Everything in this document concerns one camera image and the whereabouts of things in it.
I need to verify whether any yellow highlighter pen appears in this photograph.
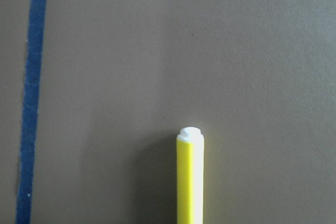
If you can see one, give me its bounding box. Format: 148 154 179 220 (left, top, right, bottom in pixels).
176 126 204 223

